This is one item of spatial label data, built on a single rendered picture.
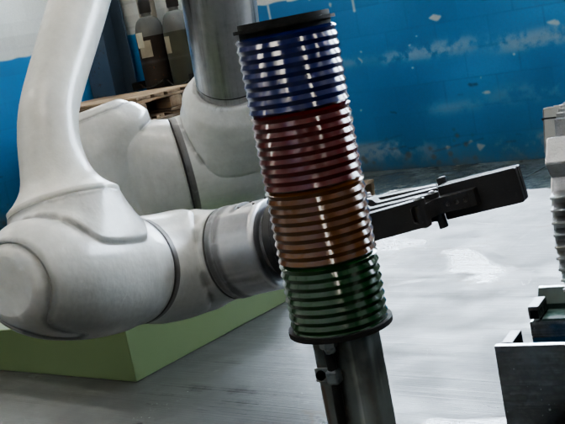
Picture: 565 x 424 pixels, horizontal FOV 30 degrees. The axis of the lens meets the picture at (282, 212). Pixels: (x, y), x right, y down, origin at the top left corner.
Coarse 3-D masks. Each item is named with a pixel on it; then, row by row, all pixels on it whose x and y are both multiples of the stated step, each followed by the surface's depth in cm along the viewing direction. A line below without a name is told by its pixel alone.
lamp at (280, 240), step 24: (312, 192) 60; (336, 192) 60; (360, 192) 61; (288, 216) 61; (312, 216) 60; (336, 216) 60; (360, 216) 61; (288, 240) 61; (312, 240) 60; (336, 240) 60; (360, 240) 61; (288, 264) 62; (312, 264) 61
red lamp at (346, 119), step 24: (264, 120) 60; (288, 120) 59; (312, 120) 59; (336, 120) 60; (264, 144) 60; (288, 144) 59; (312, 144) 59; (336, 144) 60; (264, 168) 61; (288, 168) 60; (312, 168) 59; (336, 168) 60; (360, 168) 62; (288, 192) 60
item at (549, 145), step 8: (560, 136) 80; (552, 144) 79; (560, 144) 79; (552, 152) 79; (560, 152) 79; (552, 160) 79; (560, 160) 78; (552, 168) 79; (560, 168) 79; (552, 176) 80; (560, 176) 80
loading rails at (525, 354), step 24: (552, 288) 96; (528, 312) 94; (552, 312) 94; (552, 336) 93; (504, 360) 84; (528, 360) 83; (552, 360) 82; (504, 384) 84; (528, 384) 83; (552, 384) 83; (504, 408) 85; (528, 408) 84; (552, 408) 83
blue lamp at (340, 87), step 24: (240, 48) 60; (264, 48) 58; (288, 48) 58; (312, 48) 58; (336, 48) 60; (264, 72) 59; (288, 72) 58; (312, 72) 59; (336, 72) 60; (264, 96) 59; (288, 96) 59; (312, 96) 59; (336, 96) 60
